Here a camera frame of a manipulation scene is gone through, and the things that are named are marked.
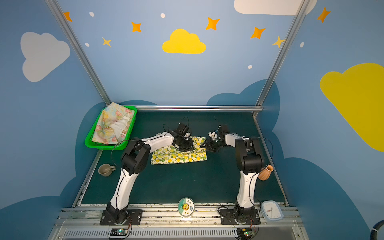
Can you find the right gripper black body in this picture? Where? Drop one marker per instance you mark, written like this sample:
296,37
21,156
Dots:
213,145

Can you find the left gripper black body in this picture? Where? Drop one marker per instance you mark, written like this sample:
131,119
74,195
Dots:
186,145

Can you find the lemon print skirt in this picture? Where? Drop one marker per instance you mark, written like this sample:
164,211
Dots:
171,155

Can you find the pastel floral skirt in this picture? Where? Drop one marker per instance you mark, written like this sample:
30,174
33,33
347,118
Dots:
113,125

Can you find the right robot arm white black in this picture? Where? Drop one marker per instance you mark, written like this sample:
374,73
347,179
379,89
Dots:
250,162

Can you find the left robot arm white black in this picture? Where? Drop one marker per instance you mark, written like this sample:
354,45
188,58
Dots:
133,161

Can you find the small terracotta cup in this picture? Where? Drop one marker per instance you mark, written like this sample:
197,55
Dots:
266,173

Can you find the round white green tape dispenser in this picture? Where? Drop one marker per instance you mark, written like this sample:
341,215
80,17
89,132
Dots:
186,207

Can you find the grey ceramic mug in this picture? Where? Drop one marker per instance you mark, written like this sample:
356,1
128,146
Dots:
106,170

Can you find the white square clock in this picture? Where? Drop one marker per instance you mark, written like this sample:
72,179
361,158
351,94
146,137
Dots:
271,211

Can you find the right green circuit board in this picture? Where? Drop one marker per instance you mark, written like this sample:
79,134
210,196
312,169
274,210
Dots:
244,234

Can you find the green circuit board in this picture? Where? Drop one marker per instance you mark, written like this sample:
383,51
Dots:
244,234
118,233

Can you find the left green circuit board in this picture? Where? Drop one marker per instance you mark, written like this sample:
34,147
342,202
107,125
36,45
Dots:
118,233

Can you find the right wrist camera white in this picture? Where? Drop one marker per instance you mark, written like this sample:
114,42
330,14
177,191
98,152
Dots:
213,135

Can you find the rear aluminium frame bar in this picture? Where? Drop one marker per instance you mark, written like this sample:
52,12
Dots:
149,108

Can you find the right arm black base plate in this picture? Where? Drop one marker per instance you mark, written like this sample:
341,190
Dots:
249,216

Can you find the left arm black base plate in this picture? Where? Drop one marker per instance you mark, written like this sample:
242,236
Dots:
135,217

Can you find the aluminium rail base frame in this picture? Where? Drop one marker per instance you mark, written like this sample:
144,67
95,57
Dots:
163,222

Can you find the right aluminium frame post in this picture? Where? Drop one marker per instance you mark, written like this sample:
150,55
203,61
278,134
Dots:
290,37

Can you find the aluminium frame post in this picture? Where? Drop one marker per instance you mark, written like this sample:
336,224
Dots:
290,37
64,24

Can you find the left aluminium frame post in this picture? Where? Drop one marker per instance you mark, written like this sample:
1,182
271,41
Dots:
64,24

